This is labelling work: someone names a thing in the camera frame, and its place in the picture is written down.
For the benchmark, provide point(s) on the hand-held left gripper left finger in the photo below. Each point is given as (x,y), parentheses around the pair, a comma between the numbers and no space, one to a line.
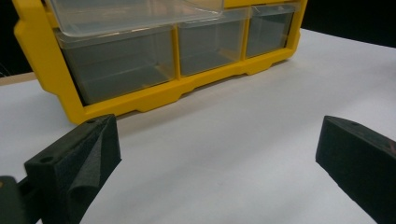
(73,161)

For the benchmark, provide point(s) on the clear plastic drawer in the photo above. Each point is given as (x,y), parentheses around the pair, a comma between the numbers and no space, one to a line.
(118,65)
(269,31)
(137,15)
(211,46)

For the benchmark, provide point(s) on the yellow drawer organizer cabinet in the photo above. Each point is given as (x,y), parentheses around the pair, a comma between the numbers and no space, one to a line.
(46,62)

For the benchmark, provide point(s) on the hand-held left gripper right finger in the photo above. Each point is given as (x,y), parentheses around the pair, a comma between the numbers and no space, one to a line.
(361,158)

